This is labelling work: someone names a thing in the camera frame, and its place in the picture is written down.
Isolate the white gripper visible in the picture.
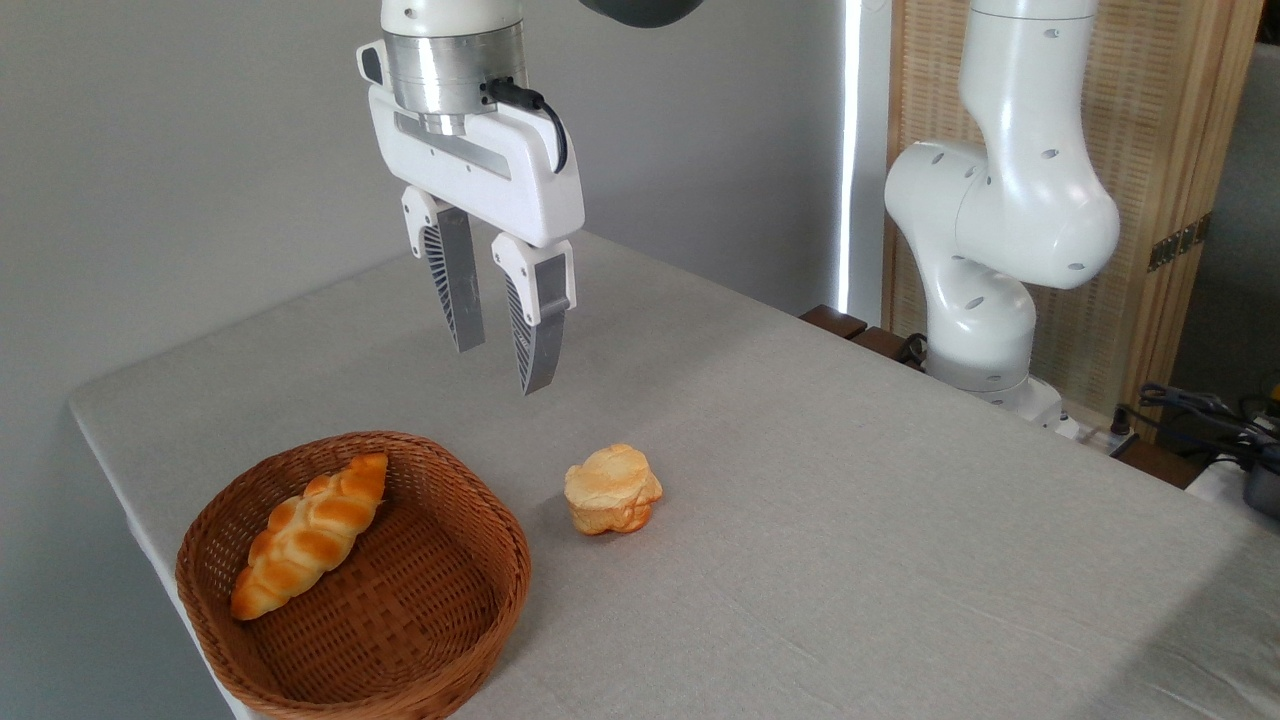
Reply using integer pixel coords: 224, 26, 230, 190
357, 40, 586, 396

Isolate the long braided bread loaf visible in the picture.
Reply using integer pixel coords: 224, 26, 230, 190
230, 452, 389, 622

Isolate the round pale bread bun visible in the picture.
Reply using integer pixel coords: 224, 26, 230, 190
564, 444, 664, 536

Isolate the brown woven wicker basket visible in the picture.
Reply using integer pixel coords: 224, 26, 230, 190
176, 431, 532, 720

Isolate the dark brown wooden block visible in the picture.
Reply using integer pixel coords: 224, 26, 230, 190
800, 305, 869, 341
850, 326, 927, 373

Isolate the dark metal screen hinge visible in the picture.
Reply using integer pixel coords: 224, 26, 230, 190
1148, 212, 1213, 273

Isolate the wooden bamboo folding screen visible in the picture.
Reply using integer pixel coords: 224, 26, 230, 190
882, 0, 1264, 441

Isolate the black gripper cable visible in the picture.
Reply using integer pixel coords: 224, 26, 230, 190
483, 78, 569, 175

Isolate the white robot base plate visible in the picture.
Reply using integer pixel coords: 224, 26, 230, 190
985, 378, 1083, 441

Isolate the black cable bundle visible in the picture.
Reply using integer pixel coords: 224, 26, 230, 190
1110, 383, 1280, 473

